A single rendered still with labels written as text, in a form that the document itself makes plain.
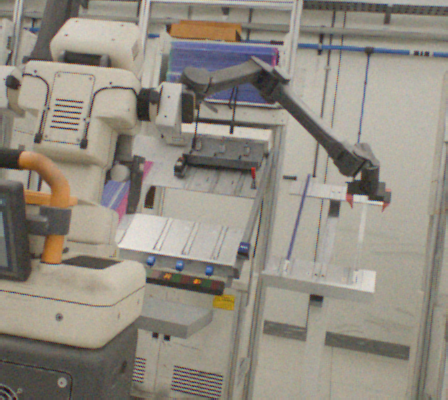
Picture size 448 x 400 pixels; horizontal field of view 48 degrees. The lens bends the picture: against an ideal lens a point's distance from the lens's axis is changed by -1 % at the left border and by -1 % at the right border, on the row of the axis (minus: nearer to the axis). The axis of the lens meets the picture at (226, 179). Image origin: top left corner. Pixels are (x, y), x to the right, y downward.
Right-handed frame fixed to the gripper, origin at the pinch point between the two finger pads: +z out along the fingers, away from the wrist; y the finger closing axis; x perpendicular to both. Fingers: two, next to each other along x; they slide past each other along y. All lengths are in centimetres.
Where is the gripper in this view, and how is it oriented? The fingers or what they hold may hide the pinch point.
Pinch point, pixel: (367, 207)
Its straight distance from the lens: 174.5
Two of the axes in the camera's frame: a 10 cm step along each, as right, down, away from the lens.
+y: -9.5, -1.0, 3.0
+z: 1.3, 7.4, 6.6
